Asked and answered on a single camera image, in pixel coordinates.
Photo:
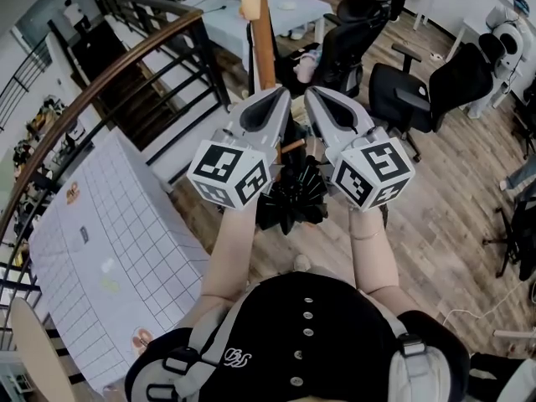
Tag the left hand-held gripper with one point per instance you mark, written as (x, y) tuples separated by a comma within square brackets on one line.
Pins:
[(226, 174)]

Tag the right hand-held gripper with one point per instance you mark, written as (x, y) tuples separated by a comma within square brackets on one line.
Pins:
[(372, 174)]

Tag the person's left forearm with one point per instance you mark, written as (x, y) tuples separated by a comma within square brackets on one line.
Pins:
[(234, 258)]

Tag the person's right forearm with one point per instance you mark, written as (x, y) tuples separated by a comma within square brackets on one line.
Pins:
[(372, 262)]

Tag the pastel plush bag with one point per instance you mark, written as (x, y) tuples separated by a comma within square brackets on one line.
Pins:
[(307, 63)]

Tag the black office chair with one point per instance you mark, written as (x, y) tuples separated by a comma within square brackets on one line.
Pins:
[(523, 233), (456, 82), (352, 44)]

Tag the white table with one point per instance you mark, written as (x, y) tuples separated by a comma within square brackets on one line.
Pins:
[(297, 15)]

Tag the black gooseneck microphone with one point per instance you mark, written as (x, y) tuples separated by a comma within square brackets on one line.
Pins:
[(217, 8)]

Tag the black railing with wooden handrail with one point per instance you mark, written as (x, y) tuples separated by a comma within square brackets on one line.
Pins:
[(125, 61)]

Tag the person's beige shoe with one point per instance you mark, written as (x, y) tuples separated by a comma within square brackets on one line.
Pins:
[(301, 263)]

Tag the black gear stand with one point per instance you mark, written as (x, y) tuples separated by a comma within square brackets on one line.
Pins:
[(525, 124)]

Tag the table with grid tablecloth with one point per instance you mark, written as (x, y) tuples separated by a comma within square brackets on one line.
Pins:
[(117, 245)]

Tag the person's black shirt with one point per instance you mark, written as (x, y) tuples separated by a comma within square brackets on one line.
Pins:
[(310, 350)]

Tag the round wooden side table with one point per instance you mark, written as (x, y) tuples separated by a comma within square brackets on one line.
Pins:
[(37, 350)]

